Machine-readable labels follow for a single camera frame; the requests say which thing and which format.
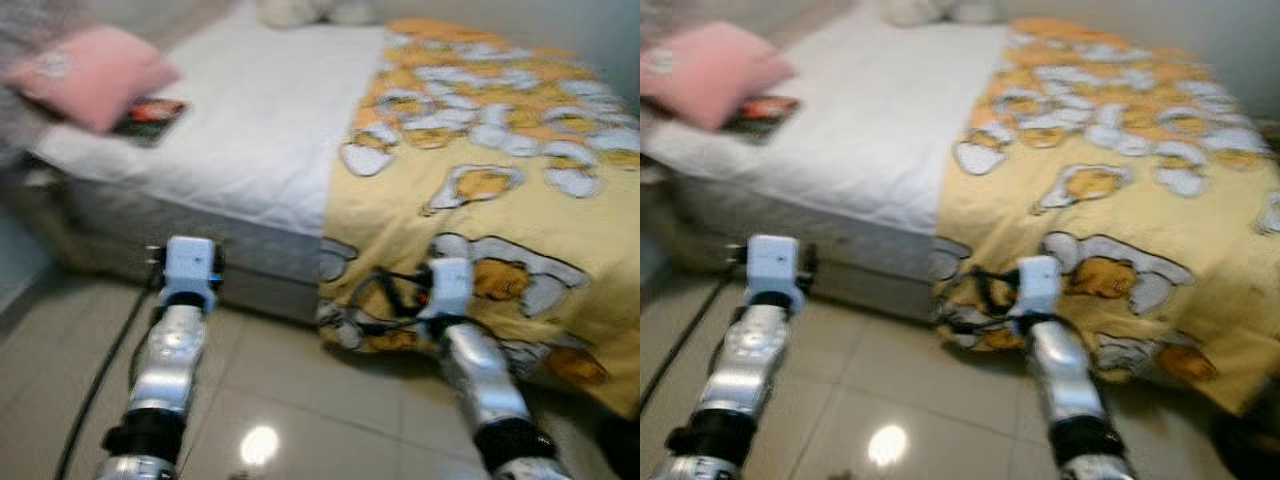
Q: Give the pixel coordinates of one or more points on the yellow cartoon print blanket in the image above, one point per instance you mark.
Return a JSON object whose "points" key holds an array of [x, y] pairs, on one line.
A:
{"points": [[520, 200], [1130, 220]]}

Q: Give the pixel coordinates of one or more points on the pink pillow with sheep print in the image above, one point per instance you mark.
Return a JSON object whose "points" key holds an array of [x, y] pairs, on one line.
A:
{"points": [[95, 75], [710, 75]]}

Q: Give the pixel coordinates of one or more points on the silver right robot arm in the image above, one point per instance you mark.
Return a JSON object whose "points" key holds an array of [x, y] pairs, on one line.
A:
{"points": [[480, 375], [1065, 375]]}

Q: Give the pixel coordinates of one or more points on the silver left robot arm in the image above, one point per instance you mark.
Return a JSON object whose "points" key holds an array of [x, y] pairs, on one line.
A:
{"points": [[745, 365], [170, 360]]}

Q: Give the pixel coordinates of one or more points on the grey bed base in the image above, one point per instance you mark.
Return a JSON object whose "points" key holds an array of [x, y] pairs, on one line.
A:
{"points": [[150, 225], [760, 225]]}

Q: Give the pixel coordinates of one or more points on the white quilted mattress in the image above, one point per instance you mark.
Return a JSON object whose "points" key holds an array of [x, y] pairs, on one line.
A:
{"points": [[260, 120], [880, 120]]}

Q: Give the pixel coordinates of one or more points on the book with red green cover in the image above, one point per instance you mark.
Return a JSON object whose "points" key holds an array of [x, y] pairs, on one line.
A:
{"points": [[765, 112], [155, 112]]}

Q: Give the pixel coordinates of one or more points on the cream plush toy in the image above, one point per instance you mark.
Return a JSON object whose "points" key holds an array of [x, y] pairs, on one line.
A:
{"points": [[290, 10], [910, 10]]}

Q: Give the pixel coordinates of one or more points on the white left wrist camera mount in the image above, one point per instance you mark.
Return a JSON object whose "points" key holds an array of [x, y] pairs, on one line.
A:
{"points": [[773, 265], [190, 265]]}

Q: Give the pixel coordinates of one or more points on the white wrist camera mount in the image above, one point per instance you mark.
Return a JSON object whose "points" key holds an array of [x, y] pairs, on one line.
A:
{"points": [[1038, 285], [773, 265], [450, 285], [190, 265]]}

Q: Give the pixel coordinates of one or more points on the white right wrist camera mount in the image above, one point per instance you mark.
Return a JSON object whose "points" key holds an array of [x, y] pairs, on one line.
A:
{"points": [[1038, 285], [450, 285]]}

